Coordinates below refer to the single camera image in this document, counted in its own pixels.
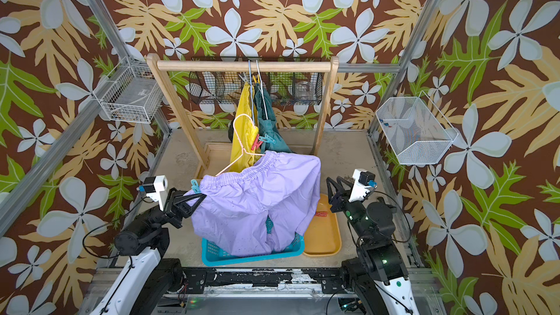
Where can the teal clothespin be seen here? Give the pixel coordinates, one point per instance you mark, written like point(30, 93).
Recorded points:
point(195, 186)

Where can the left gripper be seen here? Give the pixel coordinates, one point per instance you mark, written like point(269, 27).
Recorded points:
point(176, 214)

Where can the teal plastic basket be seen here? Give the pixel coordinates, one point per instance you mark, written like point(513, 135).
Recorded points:
point(212, 255)

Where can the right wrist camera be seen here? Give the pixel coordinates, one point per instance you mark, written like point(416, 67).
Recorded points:
point(364, 185)

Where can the black mesh basket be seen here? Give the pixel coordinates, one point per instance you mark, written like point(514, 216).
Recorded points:
point(285, 88)

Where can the pink wire hanger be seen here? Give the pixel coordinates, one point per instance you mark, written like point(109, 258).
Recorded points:
point(242, 157)

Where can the white wire basket right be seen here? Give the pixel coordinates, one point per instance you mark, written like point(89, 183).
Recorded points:
point(416, 129)

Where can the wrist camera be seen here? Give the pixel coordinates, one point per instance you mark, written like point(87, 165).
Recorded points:
point(156, 189)
point(364, 185)

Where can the green shorts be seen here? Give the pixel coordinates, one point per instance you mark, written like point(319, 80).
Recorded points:
point(269, 126)

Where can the white wire basket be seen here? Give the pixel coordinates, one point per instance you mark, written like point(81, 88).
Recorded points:
point(132, 94)
point(416, 129)

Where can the yellow plastic tray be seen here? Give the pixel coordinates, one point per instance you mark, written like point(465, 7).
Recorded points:
point(323, 237)

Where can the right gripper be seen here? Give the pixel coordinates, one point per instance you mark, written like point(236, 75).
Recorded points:
point(341, 200)

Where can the purple shorts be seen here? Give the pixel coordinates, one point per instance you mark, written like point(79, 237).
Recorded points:
point(263, 208)

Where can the yellow shorts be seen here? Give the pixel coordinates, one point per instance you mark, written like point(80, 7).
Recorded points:
point(244, 103)

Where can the black mounting rail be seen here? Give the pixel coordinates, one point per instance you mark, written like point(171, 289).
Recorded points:
point(196, 281)

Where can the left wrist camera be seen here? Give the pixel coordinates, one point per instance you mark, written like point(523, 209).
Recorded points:
point(156, 189)

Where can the blue clothespin on green shorts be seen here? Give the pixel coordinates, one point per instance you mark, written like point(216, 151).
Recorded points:
point(267, 139)

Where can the white wire hanger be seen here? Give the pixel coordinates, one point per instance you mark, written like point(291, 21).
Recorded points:
point(262, 90)

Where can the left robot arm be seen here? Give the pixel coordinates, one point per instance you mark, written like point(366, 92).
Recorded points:
point(147, 276)

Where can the white wire basket left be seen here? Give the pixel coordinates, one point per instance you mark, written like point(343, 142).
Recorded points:
point(132, 94)

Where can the wooden clothes rack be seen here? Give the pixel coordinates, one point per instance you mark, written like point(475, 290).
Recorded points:
point(213, 154)

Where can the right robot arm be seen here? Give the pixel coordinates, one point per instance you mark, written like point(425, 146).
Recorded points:
point(377, 275)

